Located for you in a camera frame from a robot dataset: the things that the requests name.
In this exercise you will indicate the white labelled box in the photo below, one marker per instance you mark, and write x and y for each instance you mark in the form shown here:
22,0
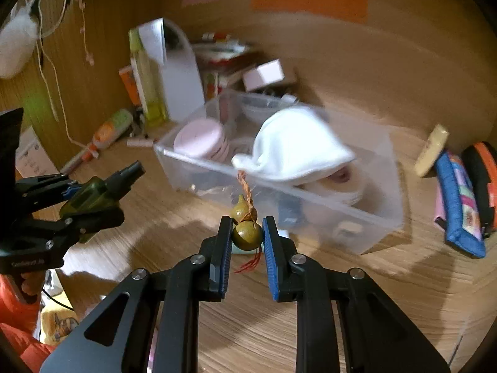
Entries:
33,155

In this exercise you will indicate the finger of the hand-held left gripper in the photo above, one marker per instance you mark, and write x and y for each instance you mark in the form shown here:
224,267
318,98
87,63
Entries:
46,188
97,217

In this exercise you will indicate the clear plastic storage bin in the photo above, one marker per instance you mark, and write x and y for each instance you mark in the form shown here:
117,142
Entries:
349,217

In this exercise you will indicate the orange sticky note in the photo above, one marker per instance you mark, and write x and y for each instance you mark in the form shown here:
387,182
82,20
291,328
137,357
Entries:
310,2

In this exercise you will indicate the olive gourd charm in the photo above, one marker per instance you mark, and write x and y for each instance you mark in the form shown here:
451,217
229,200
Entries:
246,233

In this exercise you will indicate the white fluffy plush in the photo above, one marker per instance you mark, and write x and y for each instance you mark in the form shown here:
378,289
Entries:
15,39

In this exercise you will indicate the cream tube bottle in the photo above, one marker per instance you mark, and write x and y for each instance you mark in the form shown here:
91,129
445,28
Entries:
431,149

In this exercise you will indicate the orange white marker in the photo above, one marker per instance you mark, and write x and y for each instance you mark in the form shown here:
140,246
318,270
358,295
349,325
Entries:
79,158

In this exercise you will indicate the wooden desktop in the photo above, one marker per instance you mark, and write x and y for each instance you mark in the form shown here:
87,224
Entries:
349,299

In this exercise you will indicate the person's left hand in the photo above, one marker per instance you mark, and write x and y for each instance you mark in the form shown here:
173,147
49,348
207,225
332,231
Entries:
33,285

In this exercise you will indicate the small white box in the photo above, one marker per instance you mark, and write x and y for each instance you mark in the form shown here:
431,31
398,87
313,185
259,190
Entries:
264,74

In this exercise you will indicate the orange garment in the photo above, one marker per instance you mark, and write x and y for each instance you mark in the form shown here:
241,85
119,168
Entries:
19,342

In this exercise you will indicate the yellow printed cloth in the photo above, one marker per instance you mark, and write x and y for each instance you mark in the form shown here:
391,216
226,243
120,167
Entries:
60,324

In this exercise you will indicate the stack of booklets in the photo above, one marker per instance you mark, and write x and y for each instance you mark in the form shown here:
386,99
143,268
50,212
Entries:
221,58

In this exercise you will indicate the green orange tube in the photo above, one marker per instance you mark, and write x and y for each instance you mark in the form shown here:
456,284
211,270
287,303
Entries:
112,128

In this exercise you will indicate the pink round jar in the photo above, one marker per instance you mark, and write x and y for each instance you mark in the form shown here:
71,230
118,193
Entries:
198,138

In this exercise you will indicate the white bowl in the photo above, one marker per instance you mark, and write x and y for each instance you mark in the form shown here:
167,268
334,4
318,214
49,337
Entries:
264,107

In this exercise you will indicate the pink wallet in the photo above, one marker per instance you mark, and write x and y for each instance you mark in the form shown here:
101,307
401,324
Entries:
438,209

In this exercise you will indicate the pink lip balm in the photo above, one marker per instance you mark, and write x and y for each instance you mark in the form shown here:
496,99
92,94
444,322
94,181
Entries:
139,142

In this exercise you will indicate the blue patchwork pouch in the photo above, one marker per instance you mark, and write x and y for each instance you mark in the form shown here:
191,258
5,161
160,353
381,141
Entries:
454,202

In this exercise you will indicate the white cloth pouch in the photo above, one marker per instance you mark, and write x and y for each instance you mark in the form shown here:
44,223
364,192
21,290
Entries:
299,143

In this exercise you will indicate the yellow-green bottle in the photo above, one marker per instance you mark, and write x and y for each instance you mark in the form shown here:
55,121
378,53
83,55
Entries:
149,93

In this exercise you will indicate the white paper receipt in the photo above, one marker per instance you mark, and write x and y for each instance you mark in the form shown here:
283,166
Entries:
153,39

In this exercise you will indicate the cream plastic tub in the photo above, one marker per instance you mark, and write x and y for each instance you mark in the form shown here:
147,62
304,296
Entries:
341,191

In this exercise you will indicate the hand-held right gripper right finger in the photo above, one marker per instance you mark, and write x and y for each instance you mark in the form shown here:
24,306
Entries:
271,264

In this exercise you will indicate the white file holder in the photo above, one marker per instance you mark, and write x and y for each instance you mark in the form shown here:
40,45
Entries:
182,81

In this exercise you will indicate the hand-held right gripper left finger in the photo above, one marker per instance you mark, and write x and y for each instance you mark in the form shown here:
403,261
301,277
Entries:
225,258

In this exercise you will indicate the black orange zip case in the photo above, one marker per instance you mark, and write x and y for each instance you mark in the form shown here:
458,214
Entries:
483,178

